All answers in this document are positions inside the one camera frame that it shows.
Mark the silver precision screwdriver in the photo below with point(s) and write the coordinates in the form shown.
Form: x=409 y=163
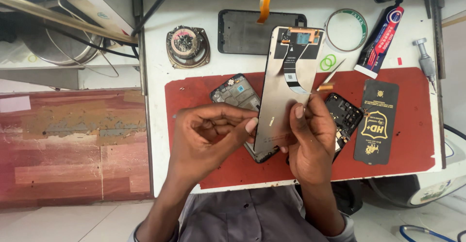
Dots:
x=426 y=63

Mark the wooden stick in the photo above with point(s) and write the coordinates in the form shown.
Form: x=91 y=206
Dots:
x=54 y=18

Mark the red work mat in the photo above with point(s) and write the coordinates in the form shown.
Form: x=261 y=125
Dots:
x=411 y=125

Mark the grey phone middle frame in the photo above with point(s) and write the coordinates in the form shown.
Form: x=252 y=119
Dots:
x=236 y=92

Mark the dark metal bar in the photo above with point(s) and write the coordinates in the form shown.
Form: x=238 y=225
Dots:
x=438 y=34

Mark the black empty phone frame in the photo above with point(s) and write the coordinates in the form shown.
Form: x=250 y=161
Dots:
x=244 y=32

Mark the black phone body with board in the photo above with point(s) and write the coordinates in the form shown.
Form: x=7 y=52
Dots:
x=346 y=120

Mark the clear tape roll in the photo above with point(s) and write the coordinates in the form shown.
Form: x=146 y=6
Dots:
x=327 y=38

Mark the white round appliance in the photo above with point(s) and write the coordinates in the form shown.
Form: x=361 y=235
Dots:
x=437 y=187

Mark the green rubber band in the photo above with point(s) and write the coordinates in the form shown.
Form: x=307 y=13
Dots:
x=332 y=57
x=321 y=65

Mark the worn red wooden board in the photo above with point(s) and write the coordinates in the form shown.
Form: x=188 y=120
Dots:
x=72 y=154

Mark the metal tweezers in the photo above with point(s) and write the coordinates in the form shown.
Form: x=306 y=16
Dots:
x=333 y=75

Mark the person's left hand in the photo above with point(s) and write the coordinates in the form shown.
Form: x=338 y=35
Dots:
x=196 y=154

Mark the black screen protector packet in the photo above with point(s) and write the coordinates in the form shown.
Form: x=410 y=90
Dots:
x=376 y=125

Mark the grey shirt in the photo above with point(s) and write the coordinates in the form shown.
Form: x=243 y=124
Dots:
x=247 y=216

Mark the orange flex ribbon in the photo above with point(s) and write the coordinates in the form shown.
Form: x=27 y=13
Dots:
x=265 y=1

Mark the yellow rubber band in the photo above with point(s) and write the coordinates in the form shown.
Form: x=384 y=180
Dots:
x=28 y=58

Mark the person's right hand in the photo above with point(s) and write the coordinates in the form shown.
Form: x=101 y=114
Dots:
x=313 y=151

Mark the steel bowl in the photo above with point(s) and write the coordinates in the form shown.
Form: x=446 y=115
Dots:
x=54 y=45

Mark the white carton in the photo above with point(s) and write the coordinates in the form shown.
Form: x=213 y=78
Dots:
x=109 y=12

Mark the round loudspeaker with metal bits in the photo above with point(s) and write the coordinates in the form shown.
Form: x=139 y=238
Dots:
x=187 y=47

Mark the black and red glue tube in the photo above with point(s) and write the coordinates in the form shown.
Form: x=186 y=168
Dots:
x=380 y=41

